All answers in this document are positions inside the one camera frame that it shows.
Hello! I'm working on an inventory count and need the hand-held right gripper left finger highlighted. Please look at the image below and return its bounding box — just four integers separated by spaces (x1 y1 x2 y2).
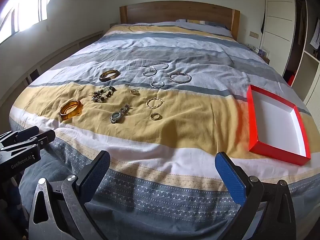
29 150 110 240

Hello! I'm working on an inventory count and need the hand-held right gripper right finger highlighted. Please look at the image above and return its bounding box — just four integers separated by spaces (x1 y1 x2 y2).
215 151 297 240

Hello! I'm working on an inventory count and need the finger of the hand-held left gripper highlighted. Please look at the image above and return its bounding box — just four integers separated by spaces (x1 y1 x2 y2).
0 126 40 146
0 130 56 156

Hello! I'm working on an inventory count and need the amber bangle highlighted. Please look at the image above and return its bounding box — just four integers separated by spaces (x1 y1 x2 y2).
59 100 83 121

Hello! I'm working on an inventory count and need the silver wristwatch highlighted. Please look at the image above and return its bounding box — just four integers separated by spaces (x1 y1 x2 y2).
111 104 130 124

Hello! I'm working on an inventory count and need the beaded stone bracelet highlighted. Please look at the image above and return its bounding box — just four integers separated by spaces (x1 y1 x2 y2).
90 86 117 103

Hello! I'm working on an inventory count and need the red cardboard box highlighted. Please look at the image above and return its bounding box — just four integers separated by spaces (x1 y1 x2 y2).
246 85 311 166

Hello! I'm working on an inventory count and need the dark brown bangle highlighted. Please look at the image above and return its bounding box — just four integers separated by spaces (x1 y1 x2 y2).
99 69 121 82

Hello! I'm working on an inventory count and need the dark blue cloth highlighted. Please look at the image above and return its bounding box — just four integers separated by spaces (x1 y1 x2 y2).
19 151 100 240

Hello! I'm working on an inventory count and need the large silver bangle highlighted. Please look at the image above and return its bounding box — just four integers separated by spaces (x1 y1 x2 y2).
169 72 192 84

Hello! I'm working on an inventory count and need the wooden nightstand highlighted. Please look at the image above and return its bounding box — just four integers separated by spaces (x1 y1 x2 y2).
250 45 271 65

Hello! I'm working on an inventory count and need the window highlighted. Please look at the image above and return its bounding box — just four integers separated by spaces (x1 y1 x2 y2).
0 0 63 43

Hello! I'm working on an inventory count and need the striped bed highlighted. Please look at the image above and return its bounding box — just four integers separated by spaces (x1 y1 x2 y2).
9 21 320 240

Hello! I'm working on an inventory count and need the grey-blue pillow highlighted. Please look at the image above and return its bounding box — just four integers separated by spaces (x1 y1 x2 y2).
175 19 232 30

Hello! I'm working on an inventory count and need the hanging light clothing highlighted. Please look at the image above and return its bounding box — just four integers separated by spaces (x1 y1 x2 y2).
309 17 320 51

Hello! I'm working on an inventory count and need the white wardrobe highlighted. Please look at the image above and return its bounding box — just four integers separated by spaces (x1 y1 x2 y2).
260 0 320 105

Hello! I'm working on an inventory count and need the wooden headboard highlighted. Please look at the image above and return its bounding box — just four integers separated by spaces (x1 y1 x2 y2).
119 1 240 34

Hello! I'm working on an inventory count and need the low white wall cabinet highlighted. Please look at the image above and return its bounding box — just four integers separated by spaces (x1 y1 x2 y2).
0 31 104 100

